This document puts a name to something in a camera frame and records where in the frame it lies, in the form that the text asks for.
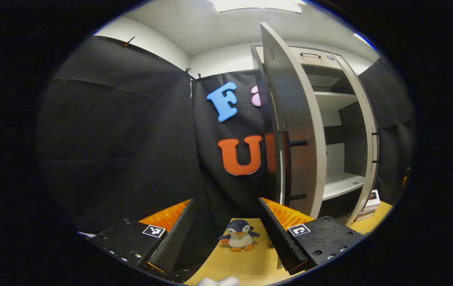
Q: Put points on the ceiling light panel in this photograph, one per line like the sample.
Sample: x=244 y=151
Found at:
x=364 y=40
x=256 y=4

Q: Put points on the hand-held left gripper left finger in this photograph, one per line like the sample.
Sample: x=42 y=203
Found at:
x=173 y=238

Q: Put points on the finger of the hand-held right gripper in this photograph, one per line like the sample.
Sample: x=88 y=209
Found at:
x=406 y=176

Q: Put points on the grey cabinet door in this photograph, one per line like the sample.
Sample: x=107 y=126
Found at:
x=365 y=111
x=298 y=103

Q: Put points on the penguin plush toy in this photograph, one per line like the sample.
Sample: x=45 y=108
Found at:
x=239 y=234

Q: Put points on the white cabinet shelf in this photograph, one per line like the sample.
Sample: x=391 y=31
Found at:
x=333 y=100
x=341 y=184

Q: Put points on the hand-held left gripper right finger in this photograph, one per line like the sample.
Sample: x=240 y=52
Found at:
x=280 y=238

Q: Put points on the thin book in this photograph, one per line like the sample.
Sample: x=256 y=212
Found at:
x=365 y=214

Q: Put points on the black backdrop cloth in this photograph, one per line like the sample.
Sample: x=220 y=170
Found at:
x=123 y=139

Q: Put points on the grey cabinet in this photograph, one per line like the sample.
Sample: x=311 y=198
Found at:
x=345 y=151

